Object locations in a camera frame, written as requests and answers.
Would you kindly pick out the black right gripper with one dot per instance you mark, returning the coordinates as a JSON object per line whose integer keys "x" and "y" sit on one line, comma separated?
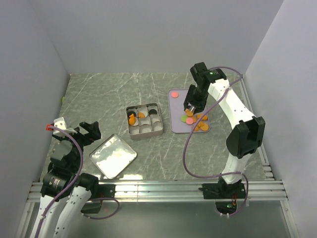
{"x": 189, "y": 99}

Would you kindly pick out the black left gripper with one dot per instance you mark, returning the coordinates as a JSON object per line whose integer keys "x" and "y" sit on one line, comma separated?
{"x": 93, "y": 133}

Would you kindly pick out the black round cookie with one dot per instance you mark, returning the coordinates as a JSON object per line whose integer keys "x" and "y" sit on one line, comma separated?
{"x": 153, "y": 112}
{"x": 129, "y": 114}

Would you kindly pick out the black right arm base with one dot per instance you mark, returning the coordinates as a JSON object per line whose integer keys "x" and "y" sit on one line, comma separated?
{"x": 229, "y": 192}

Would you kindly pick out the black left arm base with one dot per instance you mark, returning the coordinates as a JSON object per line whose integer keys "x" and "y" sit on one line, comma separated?
{"x": 94, "y": 207}

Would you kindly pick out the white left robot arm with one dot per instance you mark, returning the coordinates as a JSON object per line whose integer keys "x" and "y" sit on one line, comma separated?
{"x": 65, "y": 188}

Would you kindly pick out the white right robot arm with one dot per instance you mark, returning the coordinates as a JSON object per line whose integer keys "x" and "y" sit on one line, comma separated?
{"x": 247, "y": 129}

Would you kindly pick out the plain orange scalloped cookie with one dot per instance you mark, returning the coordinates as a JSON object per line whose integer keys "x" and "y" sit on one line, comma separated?
{"x": 189, "y": 113}

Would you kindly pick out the lavender plastic tray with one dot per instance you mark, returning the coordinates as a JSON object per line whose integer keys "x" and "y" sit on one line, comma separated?
{"x": 176, "y": 110}

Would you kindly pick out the pink round cookie top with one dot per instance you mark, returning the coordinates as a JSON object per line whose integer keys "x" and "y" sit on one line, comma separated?
{"x": 174, "y": 94}

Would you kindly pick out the pink round cookie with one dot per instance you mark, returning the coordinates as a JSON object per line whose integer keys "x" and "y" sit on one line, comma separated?
{"x": 189, "y": 120}
{"x": 174, "y": 94}

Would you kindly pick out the green round cookie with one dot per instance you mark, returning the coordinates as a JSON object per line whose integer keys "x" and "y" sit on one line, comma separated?
{"x": 183, "y": 118}

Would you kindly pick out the pink round cookie lower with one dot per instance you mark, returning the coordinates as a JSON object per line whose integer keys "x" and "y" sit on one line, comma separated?
{"x": 189, "y": 120}

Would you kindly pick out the orange flower cookie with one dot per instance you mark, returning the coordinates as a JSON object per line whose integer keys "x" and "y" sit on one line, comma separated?
{"x": 196, "y": 128}
{"x": 201, "y": 123}

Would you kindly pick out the orange dotted round cookie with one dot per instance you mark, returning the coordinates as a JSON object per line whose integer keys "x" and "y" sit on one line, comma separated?
{"x": 204, "y": 127}

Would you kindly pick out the silver tin lid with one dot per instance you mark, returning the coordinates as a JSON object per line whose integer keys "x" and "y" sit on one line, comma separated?
{"x": 112, "y": 156}

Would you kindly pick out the square cookie tin box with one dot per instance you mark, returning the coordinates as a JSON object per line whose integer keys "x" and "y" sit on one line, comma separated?
{"x": 147, "y": 127}

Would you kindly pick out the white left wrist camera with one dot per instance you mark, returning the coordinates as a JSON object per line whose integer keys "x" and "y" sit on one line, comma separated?
{"x": 62, "y": 124}

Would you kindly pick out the aluminium mounting rail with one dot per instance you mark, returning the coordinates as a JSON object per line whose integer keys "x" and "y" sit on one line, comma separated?
{"x": 188, "y": 190}

